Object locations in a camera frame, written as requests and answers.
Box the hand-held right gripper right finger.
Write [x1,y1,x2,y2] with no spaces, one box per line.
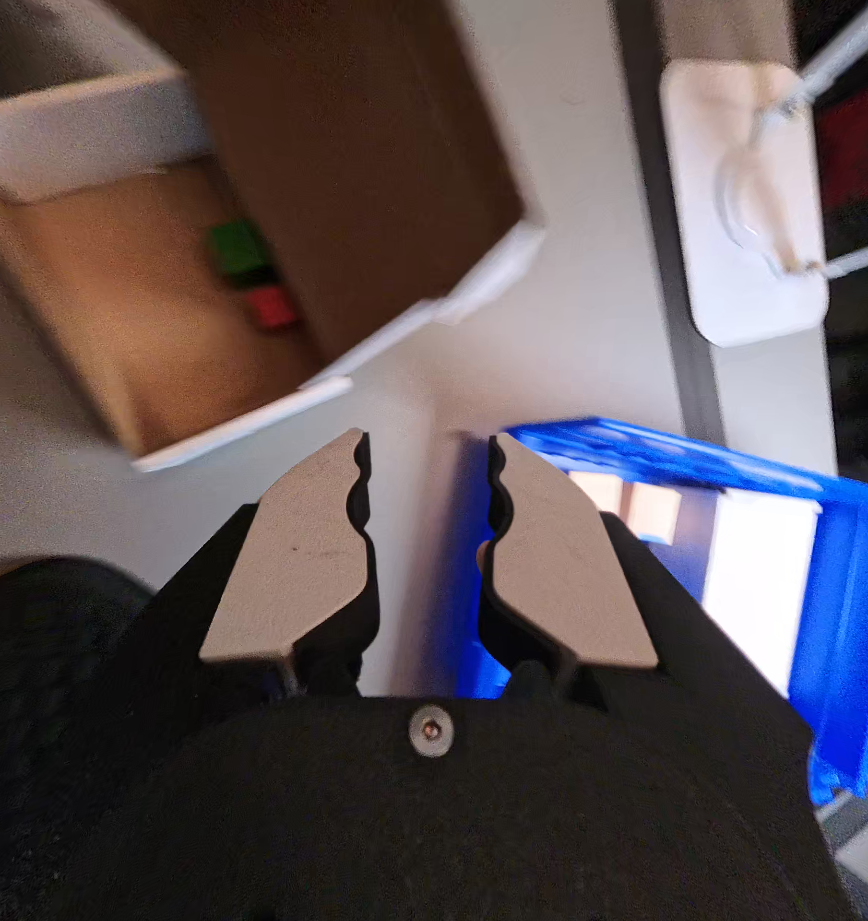
[477,434,659,695]

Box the white cardboard box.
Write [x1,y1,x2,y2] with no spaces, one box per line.
[0,0,546,473]
[700,495,823,699]

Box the blue plastic bin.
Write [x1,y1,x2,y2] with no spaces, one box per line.
[452,417,868,807]

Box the black textured chair armrest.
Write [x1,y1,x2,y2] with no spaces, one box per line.
[0,555,155,864]

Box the wooden block with blue tape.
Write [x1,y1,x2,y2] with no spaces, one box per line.
[571,471,683,544]

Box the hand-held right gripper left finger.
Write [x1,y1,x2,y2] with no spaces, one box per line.
[198,428,380,695]

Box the grey desk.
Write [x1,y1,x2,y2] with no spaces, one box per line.
[0,0,838,728]

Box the white rounded flat plate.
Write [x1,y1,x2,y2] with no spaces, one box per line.
[658,59,831,348]

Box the red cube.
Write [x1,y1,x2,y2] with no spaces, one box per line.
[247,284,301,332]

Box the green cube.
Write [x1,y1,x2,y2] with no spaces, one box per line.
[207,218,273,278]

